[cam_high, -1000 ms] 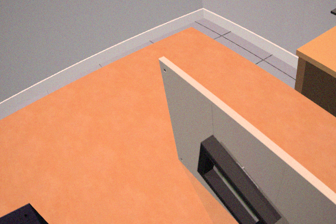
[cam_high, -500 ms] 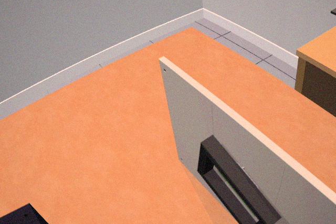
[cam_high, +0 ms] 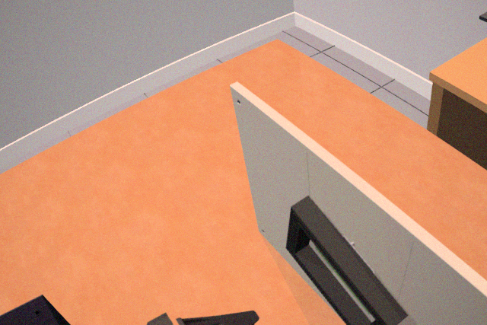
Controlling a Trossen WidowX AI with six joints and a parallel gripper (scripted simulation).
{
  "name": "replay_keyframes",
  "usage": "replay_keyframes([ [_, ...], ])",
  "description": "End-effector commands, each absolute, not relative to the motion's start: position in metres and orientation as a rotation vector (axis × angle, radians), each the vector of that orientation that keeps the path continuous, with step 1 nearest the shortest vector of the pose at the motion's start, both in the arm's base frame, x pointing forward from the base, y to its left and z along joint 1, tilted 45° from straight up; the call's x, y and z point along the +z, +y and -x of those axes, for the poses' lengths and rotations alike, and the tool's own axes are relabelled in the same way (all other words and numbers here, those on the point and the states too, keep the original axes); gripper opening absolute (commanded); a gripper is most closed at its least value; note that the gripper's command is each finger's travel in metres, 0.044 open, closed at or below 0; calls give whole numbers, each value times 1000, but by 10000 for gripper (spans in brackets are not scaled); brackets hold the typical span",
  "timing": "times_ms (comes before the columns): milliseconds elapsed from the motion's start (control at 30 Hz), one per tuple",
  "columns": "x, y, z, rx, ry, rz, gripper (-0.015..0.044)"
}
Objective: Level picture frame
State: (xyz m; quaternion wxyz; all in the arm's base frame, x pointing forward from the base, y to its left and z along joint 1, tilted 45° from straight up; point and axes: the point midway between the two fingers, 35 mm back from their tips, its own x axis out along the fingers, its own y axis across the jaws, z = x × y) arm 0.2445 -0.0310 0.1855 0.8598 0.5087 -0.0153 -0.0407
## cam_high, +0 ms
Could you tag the grey flat panel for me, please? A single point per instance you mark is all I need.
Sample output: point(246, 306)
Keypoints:
point(284, 165)

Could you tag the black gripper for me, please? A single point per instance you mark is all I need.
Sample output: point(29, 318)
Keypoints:
point(242, 318)

